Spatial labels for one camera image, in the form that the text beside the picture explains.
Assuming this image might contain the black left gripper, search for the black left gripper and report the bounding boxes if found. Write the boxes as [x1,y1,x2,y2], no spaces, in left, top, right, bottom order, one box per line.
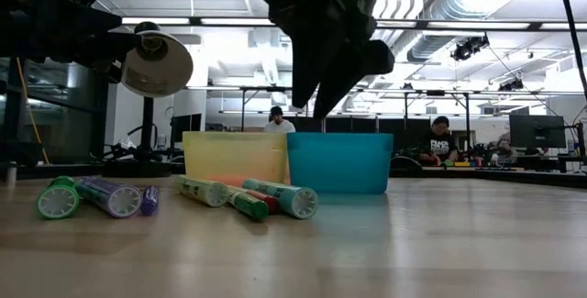
[0,0,142,68]

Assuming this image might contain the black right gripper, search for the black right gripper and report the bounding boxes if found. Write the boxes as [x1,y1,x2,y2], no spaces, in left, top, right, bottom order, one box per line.
[250,0,395,119]

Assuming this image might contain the teal fat highlighter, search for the teal fat highlighter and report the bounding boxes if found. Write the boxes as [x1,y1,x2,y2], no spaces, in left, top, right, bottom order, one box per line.
[241,178,320,220]

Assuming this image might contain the red dry-erase marker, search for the red dry-erase marker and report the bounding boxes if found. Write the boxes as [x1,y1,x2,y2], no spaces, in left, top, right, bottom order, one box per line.
[242,188,281,215]

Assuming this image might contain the green dry-erase marker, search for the green dry-erase marker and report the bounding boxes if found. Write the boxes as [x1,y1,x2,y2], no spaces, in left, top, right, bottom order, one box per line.
[227,186,271,222]

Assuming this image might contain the light green highlighter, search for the light green highlighter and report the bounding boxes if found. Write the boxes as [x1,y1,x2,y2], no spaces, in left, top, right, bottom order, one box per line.
[173,174,230,208]

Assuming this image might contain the lavender fat highlighter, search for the lavender fat highlighter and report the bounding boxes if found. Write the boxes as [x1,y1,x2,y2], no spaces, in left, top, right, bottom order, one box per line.
[75,176,145,219]

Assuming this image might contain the green fat highlighter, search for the green fat highlighter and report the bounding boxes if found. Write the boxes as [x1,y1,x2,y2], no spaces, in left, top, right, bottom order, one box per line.
[36,175,82,220]

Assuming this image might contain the small dark purple marker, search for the small dark purple marker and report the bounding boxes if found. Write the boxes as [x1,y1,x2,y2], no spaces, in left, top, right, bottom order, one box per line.
[140,185,161,217]

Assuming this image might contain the black partition panels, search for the black partition panels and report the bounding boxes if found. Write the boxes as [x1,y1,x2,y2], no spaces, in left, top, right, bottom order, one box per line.
[297,115,418,134]

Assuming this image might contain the person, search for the person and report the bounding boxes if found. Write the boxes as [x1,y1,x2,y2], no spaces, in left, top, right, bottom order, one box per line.
[263,105,297,134]
[419,115,460,166]
[494,138,515,166]

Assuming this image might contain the black desk lamp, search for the black desk lamp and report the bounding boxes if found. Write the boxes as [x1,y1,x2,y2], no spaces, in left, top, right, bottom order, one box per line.
[101,20,194,179]

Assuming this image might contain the teal plastic bin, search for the teal plastic bin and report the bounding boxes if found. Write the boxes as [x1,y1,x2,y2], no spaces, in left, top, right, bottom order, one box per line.
[286,132,394,194]

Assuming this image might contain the yellow pole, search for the yellow pole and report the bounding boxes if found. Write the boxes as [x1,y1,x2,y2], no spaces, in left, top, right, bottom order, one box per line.
[16,57,50,166]

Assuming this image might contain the yellow translucent plastic bin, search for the yellow translucent plastic bin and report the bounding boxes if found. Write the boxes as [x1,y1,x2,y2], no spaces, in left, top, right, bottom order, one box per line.
[182,131,290,190]

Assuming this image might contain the black computer monitor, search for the black computer monitor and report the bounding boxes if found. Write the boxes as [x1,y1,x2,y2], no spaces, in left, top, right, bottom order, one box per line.
[171,113,203,144]
[508,114,568,149]

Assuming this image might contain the black ceiling light cluster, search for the black ceiling light cluster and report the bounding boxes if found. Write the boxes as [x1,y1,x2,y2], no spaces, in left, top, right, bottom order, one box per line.
[449,34,491,62]

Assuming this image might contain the small white cylinder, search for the small white cylinder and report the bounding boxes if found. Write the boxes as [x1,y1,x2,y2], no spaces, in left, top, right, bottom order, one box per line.
[4,161,18,187]

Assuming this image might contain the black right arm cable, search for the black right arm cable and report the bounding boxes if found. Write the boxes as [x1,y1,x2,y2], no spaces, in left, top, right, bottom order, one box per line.
[552,0,587,105]

